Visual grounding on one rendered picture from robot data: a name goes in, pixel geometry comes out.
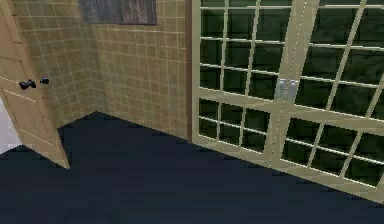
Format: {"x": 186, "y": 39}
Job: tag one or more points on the beige glazed door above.
{"x": 240, "y": 83}
{"x": 336, "y": 100}

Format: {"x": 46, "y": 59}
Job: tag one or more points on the light wooden room door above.
{"x": 20, "y": 106}

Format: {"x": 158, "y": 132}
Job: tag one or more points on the grey framed wall picture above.
{"x": 116, "y": 11}

